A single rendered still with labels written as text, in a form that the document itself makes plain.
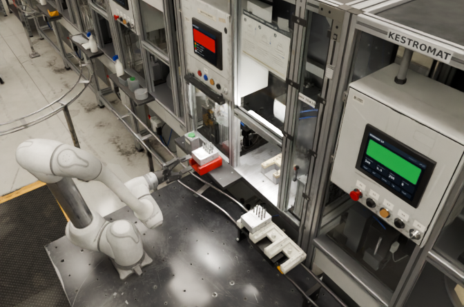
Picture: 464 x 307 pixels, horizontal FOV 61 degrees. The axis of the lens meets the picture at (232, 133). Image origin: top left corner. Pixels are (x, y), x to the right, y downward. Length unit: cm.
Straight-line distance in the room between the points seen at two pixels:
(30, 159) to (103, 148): 240
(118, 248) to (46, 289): 117
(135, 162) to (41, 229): 99
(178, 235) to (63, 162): 94
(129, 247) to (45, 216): 162
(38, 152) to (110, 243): 62
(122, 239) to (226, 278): 56
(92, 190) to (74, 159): 209
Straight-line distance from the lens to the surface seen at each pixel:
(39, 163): 169
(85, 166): 161
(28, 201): 377
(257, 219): 203
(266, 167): 225
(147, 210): 200
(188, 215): 238
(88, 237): 210
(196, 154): 226
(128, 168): 378
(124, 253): 207
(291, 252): 200
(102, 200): 355
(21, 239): 349
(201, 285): 211
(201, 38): 204
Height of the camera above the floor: 248
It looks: 38 degrees down
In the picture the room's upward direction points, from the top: straight up
